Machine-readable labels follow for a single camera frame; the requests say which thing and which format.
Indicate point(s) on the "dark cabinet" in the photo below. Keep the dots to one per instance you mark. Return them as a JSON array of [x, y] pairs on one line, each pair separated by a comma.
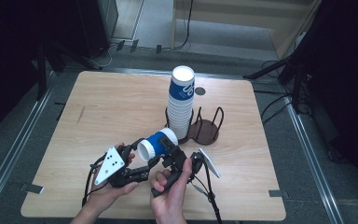
[[96, 25]]

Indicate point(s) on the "person's right hand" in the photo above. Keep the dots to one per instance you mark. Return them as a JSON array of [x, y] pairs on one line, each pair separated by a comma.
[[171, 205]]

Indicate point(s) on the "blue banded paper cup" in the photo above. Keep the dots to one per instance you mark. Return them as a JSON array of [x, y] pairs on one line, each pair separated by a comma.
[[152, 146]]

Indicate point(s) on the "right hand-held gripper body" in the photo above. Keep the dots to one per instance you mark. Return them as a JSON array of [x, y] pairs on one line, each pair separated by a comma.
[[177, 155]]

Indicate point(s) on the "metal floor rail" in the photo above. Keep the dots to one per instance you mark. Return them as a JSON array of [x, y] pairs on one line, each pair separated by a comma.
[[313, 161], [12, 149]]

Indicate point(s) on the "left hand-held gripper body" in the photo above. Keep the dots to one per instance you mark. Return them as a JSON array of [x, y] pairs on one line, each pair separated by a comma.
[[110, 165]]

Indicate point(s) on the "grey tape strip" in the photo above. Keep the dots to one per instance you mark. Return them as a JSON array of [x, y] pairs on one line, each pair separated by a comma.
[[32, 188], [278, 193]]

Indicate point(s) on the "black tripod stand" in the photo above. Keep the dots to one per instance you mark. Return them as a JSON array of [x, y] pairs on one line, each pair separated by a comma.
[[267, 70], [42, 71]]

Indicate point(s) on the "stack of white paper cups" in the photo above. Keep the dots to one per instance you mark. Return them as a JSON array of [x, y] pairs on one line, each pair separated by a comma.
[[181, 109]]

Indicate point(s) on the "light wooden frame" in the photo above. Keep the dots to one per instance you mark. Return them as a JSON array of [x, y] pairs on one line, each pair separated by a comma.
[[287, 43]]

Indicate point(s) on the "wooden cup rack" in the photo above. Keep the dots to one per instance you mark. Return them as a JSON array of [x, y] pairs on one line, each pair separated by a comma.
[[206, 133]]

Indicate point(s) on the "person's left hand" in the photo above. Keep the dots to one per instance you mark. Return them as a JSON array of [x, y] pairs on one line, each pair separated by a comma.
[[108, 196]]

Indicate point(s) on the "black plug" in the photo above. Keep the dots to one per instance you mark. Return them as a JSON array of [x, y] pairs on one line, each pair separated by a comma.
[[158, 49], [134, 45], [120, 45]]

